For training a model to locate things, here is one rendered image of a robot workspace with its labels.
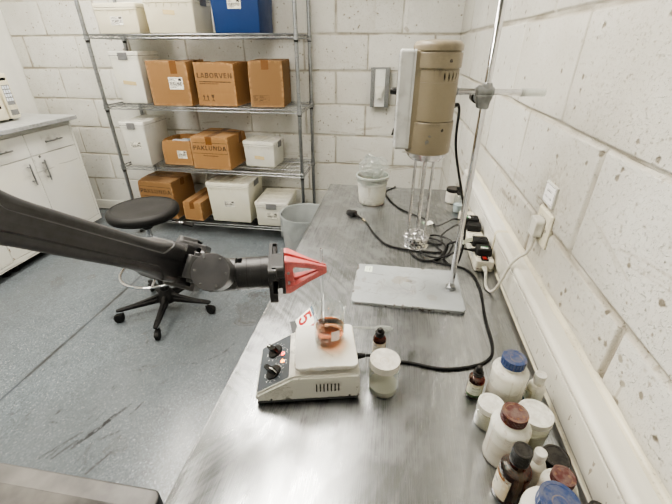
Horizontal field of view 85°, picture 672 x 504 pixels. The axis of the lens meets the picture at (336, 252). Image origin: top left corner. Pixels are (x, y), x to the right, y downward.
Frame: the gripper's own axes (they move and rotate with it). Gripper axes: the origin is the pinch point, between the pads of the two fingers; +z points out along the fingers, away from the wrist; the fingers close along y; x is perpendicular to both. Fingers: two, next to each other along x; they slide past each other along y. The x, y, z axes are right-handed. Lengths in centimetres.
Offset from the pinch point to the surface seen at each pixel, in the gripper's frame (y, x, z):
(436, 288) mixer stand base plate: 25.5, 24.6, 34.5
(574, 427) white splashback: -22.0, 20.5, 39.7
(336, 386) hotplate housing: -7.6, 21.7, 1.8
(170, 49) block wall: 272, -34, -87
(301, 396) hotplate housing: -7.2, 24.0, -4.9
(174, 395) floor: 65, 101, -61
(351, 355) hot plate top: -4.6, 17.1, 5.0
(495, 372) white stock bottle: -11.7, 17.5, 30.6
